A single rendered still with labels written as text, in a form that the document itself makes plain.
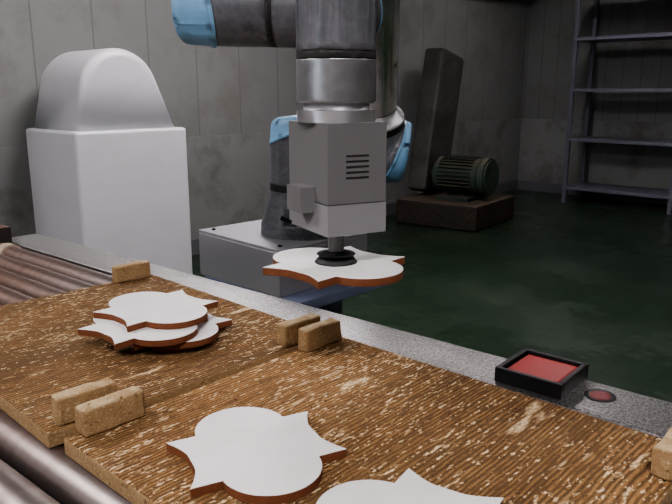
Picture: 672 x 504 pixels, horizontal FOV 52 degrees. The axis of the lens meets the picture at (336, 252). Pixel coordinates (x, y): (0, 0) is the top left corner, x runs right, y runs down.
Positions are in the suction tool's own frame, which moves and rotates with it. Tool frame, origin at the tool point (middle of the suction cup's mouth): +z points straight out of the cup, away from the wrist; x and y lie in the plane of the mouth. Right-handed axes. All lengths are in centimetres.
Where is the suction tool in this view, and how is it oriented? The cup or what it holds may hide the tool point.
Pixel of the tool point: (336, 273)
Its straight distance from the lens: 68.7
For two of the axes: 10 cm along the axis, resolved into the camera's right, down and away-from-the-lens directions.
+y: 4.7, 2.0, -8.6
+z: 0.0, 9.7, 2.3
